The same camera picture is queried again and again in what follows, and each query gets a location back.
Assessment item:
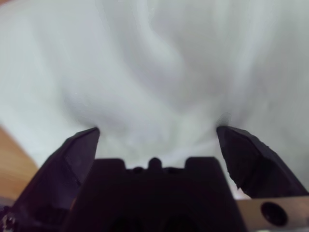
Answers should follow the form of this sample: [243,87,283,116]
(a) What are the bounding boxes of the white t-shirt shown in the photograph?
[0,0,309,201]

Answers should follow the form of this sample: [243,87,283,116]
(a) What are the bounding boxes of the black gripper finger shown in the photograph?
[216,126,309,199]
[9,127,100,232]

